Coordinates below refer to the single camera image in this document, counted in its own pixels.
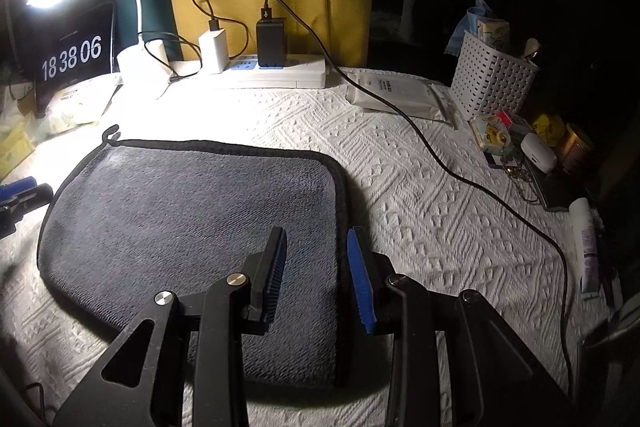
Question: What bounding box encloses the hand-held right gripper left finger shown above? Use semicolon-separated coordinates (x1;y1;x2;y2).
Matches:
51;227;288;427

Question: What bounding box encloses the white plastic basket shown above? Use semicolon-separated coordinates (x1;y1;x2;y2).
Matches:
450;30;540;121

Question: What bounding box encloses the white textured tablecloth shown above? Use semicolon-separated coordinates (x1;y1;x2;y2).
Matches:
0;68;613;427

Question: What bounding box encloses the white earbuds case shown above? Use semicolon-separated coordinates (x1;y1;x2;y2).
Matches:
520;133;558;174

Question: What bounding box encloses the black power adapter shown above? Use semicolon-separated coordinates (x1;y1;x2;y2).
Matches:
256;7;288;68

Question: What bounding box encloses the digital clock screen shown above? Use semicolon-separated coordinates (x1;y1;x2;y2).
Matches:
20;3;117;112

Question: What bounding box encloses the blue face mask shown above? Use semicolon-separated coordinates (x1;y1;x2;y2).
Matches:
445;0;501;56

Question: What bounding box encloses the tissue packet in basket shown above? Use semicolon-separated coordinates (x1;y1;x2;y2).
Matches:
475;18;512;52

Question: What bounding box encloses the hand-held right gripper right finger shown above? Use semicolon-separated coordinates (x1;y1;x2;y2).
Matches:
347;227;572;427

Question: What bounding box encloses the short black cable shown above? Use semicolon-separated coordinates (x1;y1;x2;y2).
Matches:
191;0;249;62

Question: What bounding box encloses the grey towel with black trim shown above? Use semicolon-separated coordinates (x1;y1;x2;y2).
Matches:
37;125;373;389

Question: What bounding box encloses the long black cable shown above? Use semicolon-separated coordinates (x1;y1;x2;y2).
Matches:
262;0;576;388

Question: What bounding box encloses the white wet wipes pack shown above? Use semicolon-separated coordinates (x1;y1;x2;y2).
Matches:
346;69;457;128

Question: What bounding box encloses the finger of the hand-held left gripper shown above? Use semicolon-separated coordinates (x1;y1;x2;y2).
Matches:
0;177;54;239

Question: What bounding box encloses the gold tin can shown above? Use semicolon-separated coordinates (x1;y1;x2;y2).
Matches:
556;123;596;178

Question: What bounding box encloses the dark notebook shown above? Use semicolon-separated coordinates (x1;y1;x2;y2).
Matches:
522;157;586;212

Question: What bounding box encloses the white power strip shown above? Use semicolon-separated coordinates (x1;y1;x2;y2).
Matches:
197;53;327;90

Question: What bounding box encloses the white tube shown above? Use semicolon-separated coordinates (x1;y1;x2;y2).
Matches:
569;198;601;299

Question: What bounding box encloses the small cartoon figure box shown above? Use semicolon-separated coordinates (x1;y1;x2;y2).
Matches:
470;114;516;158

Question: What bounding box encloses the white power adapter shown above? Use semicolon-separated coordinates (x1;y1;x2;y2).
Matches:
198;19;229;74

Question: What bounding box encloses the patterned tissue pack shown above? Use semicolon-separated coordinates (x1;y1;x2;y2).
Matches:
37;74;123;136

